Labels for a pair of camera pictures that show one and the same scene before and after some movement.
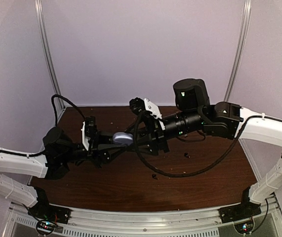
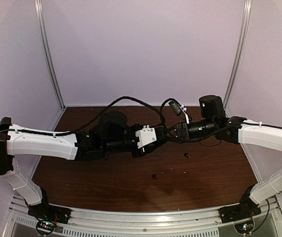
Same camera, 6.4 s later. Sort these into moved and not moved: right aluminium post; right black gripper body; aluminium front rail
Moved: right black gripper body
Not moved: aluminium front rail; right aluminium post
